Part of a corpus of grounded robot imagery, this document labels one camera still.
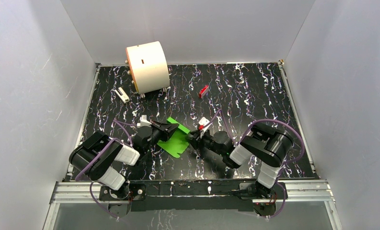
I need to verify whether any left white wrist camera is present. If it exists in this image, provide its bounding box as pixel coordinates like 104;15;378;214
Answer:
137;115;151;128

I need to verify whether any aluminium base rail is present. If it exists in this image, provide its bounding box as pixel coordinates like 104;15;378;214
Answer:
44;179;342;230

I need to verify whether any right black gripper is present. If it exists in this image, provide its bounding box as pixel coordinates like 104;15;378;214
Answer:
185;128;225;157

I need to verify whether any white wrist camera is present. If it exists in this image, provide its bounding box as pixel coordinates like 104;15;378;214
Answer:
198;117;210;138
137;115;151;128

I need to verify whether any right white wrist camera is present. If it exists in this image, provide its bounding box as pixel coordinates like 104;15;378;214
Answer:
198;117;210;138

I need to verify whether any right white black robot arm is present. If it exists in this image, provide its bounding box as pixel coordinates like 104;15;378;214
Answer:
186;123;293;198

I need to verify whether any white cylindrical drum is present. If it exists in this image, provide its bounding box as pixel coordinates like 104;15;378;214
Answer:
126;41;170;95

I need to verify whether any green paper box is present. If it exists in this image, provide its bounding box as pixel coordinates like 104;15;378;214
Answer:
157;117;190;158

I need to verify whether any small red block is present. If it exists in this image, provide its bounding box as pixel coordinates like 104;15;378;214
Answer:
198;85;209;98

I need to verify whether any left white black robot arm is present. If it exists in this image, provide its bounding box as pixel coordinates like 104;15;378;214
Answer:
69;120;179;199

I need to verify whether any small white black block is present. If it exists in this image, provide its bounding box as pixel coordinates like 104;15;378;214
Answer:
115;87;130;103

